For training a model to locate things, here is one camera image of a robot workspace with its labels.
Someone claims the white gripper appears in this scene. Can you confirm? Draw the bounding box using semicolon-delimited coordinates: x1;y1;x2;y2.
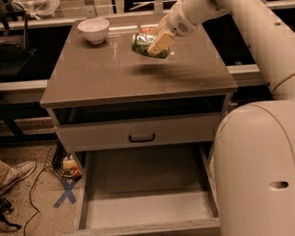
147;0;197;56

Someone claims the green can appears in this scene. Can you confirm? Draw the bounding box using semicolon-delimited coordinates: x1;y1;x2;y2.
131;32;170;59

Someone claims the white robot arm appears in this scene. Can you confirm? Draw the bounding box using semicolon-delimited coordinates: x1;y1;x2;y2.
149;0;295;236

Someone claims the closed grey top drawer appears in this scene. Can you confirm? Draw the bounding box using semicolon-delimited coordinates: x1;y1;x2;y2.
55;113;223;153

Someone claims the grey drawer cabinet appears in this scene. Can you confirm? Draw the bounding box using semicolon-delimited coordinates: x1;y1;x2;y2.
34;8;248;236

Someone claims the open grey middle drawer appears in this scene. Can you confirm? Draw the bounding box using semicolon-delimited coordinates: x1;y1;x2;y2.
64;143;221;236

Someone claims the red apple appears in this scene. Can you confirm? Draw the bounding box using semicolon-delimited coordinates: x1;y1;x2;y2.
141;27;155;34

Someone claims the white ceramic bowl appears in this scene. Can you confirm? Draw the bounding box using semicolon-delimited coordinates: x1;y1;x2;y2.
78;18;110;44

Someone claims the black chair on left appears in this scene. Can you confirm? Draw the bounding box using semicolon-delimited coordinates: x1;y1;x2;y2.
0;6;33;77

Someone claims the blue tape cross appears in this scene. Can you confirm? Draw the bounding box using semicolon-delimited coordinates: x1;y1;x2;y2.
54;179;76;209

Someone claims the person's shoe and leg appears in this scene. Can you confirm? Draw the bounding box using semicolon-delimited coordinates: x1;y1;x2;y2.
0;159;36;195

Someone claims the black floor cable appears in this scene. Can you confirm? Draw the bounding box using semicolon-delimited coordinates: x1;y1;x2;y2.
18;164;59;236

